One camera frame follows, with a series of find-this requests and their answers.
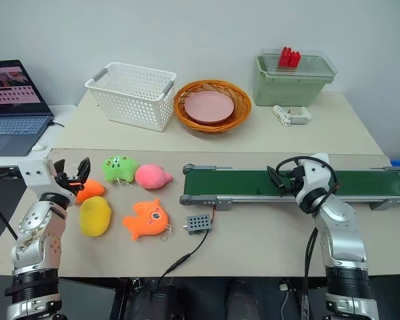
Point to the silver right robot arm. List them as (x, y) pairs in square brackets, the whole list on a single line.
[(340, 233)]

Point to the green plush toy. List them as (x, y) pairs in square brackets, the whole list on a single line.
[(118, 168)]

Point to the pink plush toy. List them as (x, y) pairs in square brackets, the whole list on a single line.
[(151, 176)]

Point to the white perforated plastic basket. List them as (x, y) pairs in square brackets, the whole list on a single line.
[(133, 100)]

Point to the white plug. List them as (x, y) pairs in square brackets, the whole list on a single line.
[(283, 287)]

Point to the orange fish plush toy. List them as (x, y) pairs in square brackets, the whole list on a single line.
[(146, 220)]

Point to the yellow plush toy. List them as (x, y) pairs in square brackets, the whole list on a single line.
[(95, 216)]

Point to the pink plate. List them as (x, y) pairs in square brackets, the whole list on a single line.
[(209, 107)]

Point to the clear plastic bin lid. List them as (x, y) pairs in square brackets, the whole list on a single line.
[(315, 68)]

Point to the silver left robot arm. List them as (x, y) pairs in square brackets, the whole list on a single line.
[(36, 233)]

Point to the grey perforated control box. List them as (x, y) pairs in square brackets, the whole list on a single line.
[(197, 224)]

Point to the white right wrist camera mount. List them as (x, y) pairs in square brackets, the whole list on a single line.
[(315, 173)]

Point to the small orange plush toy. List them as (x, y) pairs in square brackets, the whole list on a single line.
[(92, 190)]

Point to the dark rounded shape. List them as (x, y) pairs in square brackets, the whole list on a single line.
[(242, 300), (161, 301)]

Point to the green conveyor belt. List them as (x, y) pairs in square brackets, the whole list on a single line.
[(236, 181)]

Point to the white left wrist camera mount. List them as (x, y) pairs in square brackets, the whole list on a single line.
[(35, 175)]

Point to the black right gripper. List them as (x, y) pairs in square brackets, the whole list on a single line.
[(296, 178)]

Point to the green plastic bin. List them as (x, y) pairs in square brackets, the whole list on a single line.
[(286, 91)]

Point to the orange wicker basket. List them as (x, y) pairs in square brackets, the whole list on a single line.
[(186, 116)]

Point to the open laptop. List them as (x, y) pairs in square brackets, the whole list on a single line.
[(13, 110)]

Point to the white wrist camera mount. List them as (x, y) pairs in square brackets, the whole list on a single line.
[(35, 175), (315, 173)]

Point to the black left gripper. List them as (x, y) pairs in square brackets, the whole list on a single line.
[(69, 183)]

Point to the white ribbed roller part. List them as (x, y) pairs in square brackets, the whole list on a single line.
[(281, 115)]

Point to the white computer mouse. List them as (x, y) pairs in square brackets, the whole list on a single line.
[(39, 147)]

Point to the red plastic blocks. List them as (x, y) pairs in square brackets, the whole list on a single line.
[(289, 58)]

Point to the white plastic bracket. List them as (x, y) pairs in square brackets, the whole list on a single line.
[(301, 116)]

